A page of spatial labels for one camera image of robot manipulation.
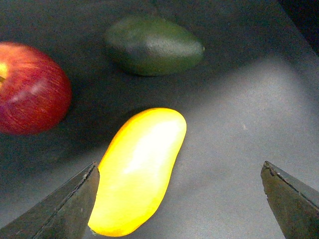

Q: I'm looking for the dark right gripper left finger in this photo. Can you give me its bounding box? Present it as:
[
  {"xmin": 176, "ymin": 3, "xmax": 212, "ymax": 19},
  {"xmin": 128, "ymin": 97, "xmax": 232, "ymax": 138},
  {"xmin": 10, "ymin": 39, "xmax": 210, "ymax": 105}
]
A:
[{"xmin": 0, "ymin": 162, "xmax": 100, "ymax": 239}]

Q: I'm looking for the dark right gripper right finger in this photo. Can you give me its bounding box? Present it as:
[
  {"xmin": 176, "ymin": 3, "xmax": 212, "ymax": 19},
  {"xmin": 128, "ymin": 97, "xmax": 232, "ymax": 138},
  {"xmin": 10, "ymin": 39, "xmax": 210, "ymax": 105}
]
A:
[{"xmin": 261, "ymin": 161, "xmax": 319, "ymax": 239}]

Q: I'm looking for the yellow mango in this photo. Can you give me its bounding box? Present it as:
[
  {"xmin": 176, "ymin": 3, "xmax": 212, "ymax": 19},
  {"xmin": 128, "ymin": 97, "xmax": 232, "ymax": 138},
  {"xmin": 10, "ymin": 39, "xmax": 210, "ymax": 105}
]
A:
[{"xmin": 88, "ymin": 108, "xmax": 187, "ymax": 237}]

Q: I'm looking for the red apple near gripper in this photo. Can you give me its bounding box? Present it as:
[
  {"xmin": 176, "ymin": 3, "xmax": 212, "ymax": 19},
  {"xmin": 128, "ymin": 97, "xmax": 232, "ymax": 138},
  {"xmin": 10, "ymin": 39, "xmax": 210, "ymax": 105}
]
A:
[{"xmin": 0, "ymin": 42, "xmax": 72, "ymax": 135}]

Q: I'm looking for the dark green avocado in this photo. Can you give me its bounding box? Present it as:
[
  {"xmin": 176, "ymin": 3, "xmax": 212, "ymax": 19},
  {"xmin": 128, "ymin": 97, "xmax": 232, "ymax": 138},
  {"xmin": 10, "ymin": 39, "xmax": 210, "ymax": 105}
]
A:
[{"xmin": 104, "ymin": 15, "xmax": 204, "ymax": 76}]

